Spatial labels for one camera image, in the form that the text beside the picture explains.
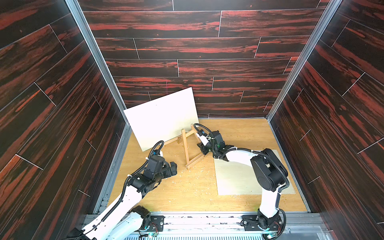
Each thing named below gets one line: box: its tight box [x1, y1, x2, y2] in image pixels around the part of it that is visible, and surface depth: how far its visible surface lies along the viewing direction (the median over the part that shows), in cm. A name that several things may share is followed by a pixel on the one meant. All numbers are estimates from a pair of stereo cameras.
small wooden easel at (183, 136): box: [164, 129, 191, 151], surface depth 86 cm
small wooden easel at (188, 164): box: [181, 128, 196, 169], surface depth 88 cm
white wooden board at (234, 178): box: [213, 158, 263, 196], surface depth 88 cm
